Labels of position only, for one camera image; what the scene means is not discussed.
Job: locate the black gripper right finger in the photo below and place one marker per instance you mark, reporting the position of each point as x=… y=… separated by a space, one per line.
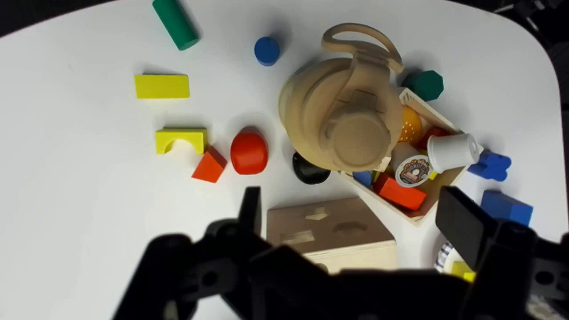
x=509 y=272

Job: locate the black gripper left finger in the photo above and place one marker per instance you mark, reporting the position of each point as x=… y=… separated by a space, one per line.
x=207 y=277

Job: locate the tan bottle with loop lid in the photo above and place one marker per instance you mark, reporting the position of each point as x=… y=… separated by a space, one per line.
x=344 y=112

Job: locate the blue rectangular wooden block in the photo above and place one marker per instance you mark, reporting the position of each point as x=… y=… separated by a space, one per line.
x=507 y=206

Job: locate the blue cross-shaped wooden block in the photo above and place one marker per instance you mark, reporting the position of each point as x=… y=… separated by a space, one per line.
x=491 y=163

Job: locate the orange triangular wooden block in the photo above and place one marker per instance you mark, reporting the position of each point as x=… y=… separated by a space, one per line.
x=208 y=167

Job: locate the small wooden tray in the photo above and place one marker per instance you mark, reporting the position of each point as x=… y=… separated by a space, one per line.
x=441 y=183

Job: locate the orange block in tray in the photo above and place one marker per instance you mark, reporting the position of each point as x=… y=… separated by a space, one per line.
x=402 y=193

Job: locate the red rounded wooden block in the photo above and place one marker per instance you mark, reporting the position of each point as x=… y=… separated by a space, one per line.
x=249 y=151

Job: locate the wooden shape sorter box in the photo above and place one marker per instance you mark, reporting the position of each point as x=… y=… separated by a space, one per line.
x=331 y=227

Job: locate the white plastic coffee pod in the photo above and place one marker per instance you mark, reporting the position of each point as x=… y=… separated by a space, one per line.
x=450 y=151

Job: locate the coffee pod with donut lid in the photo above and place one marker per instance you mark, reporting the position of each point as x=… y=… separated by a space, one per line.
x=413 y=170

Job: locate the yellow arch wooden block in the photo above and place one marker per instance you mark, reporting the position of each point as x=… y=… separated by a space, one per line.
x=192 y=135

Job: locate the black round object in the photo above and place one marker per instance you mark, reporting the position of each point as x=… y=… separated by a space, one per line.
x=308 y=170

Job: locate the small blue block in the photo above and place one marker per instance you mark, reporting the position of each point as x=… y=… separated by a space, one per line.
x=363 y=177

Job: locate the orange dimpled ball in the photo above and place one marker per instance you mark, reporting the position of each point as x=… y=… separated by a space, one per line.
x=411 y=124

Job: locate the yellow rectangular wooden block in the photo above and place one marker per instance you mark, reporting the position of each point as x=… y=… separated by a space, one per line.
x=162 y=85

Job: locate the green octagonal wooden block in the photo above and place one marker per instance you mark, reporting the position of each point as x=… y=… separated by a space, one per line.
x=425 y=83

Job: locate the blue cylinder wooden block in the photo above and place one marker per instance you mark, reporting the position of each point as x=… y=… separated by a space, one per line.
x=267 y=49

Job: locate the green rectangular block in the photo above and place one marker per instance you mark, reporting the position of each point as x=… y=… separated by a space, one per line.
x=176 y=23

